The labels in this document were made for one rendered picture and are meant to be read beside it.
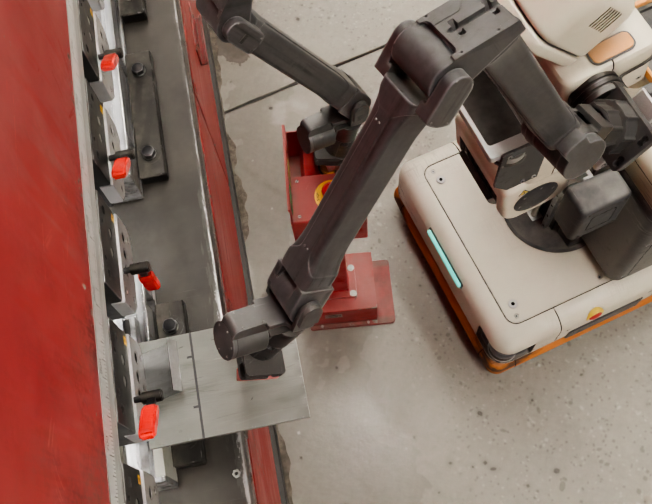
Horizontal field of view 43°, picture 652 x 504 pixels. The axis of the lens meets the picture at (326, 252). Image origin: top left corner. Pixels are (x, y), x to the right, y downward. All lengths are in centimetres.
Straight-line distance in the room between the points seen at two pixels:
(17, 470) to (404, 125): 54
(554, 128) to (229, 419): 67
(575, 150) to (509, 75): 23
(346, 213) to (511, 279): 123
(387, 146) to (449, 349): 150
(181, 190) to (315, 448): 97
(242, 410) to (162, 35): 88
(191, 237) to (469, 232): 89
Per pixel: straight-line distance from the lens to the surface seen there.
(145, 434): 115
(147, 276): 132
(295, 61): 144
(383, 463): 234
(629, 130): 133
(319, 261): 107
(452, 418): 237
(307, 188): 173
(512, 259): 223
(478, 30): 94
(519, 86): 106
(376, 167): 98
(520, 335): 216
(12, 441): 80
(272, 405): 136
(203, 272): 158
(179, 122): 174
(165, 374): 137
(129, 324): 146
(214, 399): 138
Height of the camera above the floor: 232
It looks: 68 degrees down
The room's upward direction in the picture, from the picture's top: 9 degrees counter-clockwise
